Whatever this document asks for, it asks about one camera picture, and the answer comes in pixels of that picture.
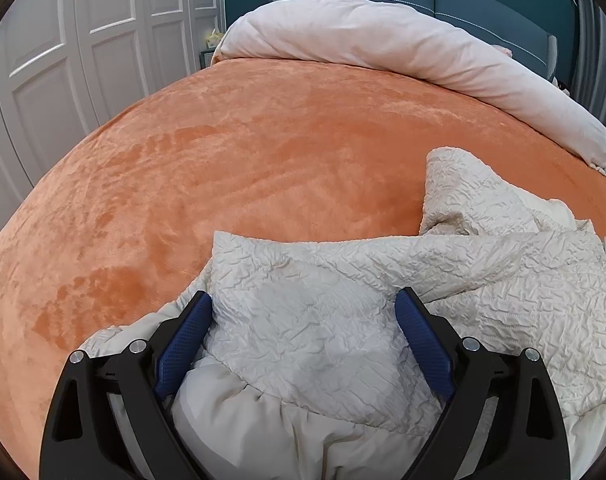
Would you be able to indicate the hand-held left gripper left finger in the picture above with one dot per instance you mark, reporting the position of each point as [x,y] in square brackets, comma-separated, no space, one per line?
[183,345]

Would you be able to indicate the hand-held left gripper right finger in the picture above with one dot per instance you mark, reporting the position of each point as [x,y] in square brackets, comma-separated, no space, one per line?
[423,345]

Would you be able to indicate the orange plush blanket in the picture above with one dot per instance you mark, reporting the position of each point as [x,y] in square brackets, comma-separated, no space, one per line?
[233,160]

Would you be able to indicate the bedside table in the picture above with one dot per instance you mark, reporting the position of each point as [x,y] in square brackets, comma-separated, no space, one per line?
[207,57]

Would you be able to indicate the pink pillow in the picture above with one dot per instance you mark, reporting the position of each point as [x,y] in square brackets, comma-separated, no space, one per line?
[503,50]

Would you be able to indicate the tissue box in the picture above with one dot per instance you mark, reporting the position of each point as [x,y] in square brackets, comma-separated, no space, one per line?
[214,37]

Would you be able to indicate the pale pink duvet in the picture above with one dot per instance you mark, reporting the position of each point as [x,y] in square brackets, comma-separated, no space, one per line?
[383,35]

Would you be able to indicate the white panelled wardrobe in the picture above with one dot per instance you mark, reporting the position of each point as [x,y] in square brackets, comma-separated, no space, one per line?
[108,35]

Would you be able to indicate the grey blue curtain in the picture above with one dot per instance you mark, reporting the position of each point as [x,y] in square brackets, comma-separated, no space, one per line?
[595,50]

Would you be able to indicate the blue upholstered headboard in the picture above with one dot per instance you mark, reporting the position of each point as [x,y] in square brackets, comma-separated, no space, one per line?
[483,5]

